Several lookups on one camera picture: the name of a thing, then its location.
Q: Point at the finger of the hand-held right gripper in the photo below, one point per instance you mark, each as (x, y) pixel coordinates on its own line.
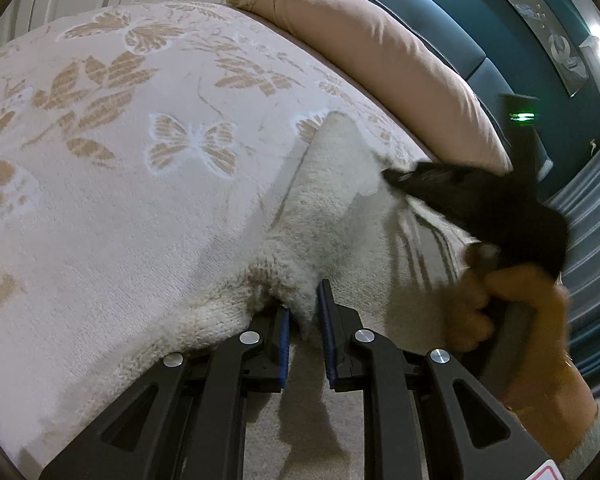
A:
(420, 182)

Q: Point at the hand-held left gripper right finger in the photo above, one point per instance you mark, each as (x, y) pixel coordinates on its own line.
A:
(328, 345)

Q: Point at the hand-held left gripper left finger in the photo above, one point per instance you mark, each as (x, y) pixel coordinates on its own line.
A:
(282, 355)

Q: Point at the cream knit sweater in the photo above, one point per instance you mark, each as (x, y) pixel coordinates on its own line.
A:
(340, 200)

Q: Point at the person's right forearm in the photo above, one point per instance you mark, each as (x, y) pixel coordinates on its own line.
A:
(560, 420)

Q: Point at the person's right hand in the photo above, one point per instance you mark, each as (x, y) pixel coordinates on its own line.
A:
(550, 320)

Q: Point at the grey striped curtain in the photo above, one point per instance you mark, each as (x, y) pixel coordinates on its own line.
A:
(587, 260)

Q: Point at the pink pillow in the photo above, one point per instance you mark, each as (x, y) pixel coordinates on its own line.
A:
(380, 45)

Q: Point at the teal padded headboard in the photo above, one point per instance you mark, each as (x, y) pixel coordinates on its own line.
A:
(455, 25)

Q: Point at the butterfly print blanket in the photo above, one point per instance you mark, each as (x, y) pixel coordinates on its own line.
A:
(130, 160)

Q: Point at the floral decorative wall panel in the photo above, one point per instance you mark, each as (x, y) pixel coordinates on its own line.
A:
(540, 15)

